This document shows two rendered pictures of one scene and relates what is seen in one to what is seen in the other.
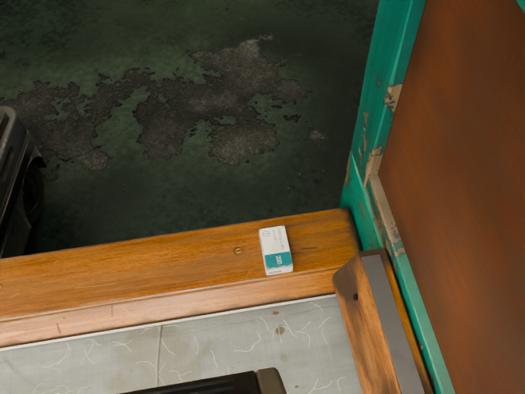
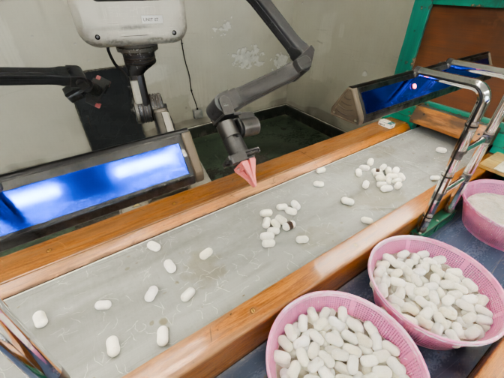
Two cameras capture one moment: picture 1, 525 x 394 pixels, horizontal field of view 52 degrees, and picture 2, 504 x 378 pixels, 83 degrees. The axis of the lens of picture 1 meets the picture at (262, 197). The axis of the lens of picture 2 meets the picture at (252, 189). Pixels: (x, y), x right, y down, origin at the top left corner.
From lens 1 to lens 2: 1.14 m
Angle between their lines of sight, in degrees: 27
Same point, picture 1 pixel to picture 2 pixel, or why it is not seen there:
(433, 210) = not seen: hidden behind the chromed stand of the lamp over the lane
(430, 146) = (435, 61)
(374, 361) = (442, 120)
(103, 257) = (345, 136)
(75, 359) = (361, 156)
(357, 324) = (429, 119)
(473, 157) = (456, 48)
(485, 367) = not seen: hidden behind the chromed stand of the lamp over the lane
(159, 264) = (361, 133)
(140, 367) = (379, 153)
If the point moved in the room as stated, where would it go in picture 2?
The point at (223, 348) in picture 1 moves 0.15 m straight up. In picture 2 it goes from (394, 145) to (406, 109)
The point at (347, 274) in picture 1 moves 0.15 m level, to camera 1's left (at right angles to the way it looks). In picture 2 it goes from (416, 112) to (390, 118)
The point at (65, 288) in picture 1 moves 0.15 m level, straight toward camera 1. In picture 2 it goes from (343, 142) to (384, 149)
